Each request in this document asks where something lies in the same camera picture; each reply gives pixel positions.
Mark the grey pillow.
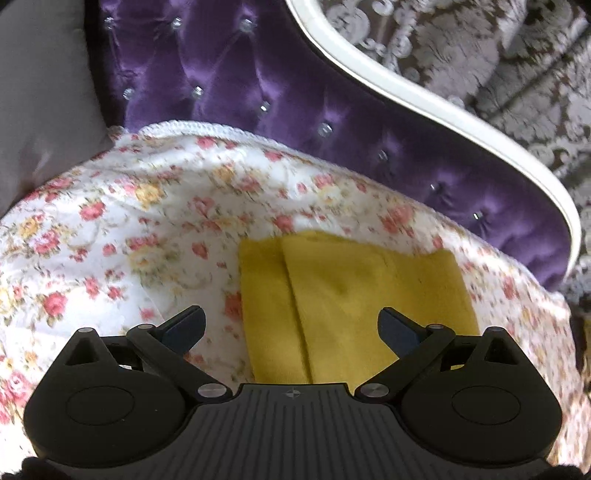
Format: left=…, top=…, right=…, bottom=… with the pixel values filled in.
left=0, top=0, right=116, bottom=214

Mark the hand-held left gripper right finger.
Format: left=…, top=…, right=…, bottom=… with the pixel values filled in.
left=353, top=307, right=521, bottom=399

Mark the purple tufted headboard white frame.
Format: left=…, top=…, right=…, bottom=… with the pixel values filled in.
left=88, top=0, right=583, bottom=291

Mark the grey damask curtain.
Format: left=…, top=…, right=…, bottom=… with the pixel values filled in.
left=318, top=0, right=591, bottom=298

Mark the floral bedsheet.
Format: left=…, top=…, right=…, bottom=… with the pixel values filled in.
left=0, top=119, right=586, bottom=472

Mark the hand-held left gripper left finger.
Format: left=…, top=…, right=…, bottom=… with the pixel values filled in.
left=63, top=305, right=234, bottom=399

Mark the yellow cloth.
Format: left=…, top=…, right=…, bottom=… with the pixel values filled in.
left=238, top=232, right=481, bottom=397

